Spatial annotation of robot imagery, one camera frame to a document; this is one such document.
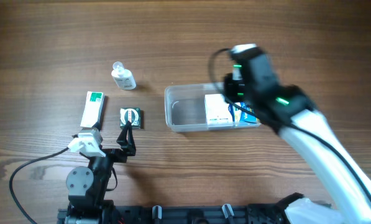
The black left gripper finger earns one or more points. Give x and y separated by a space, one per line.
126 140
97 126

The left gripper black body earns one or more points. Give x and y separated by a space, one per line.
111 153

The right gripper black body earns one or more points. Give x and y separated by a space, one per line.
230 86

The white green medicine box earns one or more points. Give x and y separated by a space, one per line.
93 109

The blue VapoDrops box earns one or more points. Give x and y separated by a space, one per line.
241 116

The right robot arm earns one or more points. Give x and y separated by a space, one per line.
251 95

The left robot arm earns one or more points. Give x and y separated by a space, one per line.
88 185

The clear plastic container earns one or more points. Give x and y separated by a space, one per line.
185 109

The green Zam-Buk tin box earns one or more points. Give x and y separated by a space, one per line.
132 115

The white lotion bottle clear cap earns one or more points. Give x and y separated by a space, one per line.
123 77

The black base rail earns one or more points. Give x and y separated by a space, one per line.
267 213

